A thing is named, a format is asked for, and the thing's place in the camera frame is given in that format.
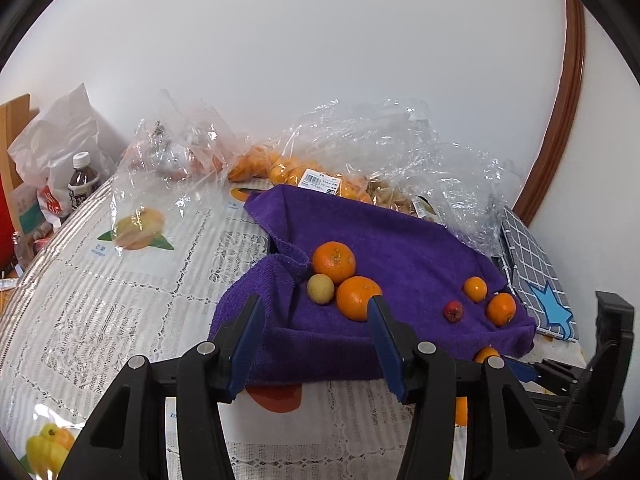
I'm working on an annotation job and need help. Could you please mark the person's right hand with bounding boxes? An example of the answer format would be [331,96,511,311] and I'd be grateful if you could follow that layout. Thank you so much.
[574,452,617,477]

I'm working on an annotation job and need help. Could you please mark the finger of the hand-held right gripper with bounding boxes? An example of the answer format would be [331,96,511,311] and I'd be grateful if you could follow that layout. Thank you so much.
[500,356,591,397]

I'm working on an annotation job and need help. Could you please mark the small clear plastic bag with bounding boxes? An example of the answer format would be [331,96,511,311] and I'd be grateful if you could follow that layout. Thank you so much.
[111,89,238,258]

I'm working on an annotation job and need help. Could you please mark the dark bottle white cap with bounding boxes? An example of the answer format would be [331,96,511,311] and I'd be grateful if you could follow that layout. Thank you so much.
[67,151,103,211]

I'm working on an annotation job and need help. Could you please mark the large crumpled clear plastic bag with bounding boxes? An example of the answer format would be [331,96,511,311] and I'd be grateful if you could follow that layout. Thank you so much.
[350,97,522,258]

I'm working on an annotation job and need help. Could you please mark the clear plastic bag white label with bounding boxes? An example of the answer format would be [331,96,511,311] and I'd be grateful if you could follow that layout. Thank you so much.
[227,102,373,202]

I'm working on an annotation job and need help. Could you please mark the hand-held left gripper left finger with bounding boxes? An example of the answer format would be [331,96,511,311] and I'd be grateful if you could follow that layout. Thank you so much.
[60,294,266,480]

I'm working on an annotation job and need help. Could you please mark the wooden headboard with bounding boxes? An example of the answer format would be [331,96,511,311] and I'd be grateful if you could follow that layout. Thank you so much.
[0,92,42,191]

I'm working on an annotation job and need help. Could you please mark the brown wooden door frame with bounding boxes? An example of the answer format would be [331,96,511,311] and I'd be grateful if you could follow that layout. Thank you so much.
[512,0,586,228]

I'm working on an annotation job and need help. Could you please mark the large tangerine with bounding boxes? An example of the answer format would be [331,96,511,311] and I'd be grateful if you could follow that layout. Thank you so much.
[312,241,357,284]
[336,276,383,322]

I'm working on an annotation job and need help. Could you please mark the small yellow-green fruit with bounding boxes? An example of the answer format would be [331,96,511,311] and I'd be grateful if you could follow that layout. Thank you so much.
[307,273,335,305]

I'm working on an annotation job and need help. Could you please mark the pile of bagged brown fruits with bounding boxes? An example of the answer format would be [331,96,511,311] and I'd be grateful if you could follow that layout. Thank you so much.
[367,180,441,221]

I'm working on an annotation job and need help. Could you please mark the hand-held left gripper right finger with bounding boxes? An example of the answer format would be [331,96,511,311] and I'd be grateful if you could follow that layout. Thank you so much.
[367,296,573,480]

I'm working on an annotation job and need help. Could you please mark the red and white packet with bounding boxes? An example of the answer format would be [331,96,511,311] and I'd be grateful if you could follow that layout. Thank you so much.
[37,185,71,218]

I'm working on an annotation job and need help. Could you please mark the purple towel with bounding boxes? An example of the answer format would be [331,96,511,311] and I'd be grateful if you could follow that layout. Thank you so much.
[207,184,537,386]

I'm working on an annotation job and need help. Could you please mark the grey checkered case blue star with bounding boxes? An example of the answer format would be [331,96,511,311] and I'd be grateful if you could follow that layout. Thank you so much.
[500,205,581,343]

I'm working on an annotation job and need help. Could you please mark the pile of bagged tangerines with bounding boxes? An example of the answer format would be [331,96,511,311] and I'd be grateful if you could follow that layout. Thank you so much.
[229,144,371,201]

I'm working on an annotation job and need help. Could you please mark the red paper bag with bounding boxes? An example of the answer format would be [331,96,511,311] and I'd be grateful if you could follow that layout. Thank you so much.
[0,180,17,267]

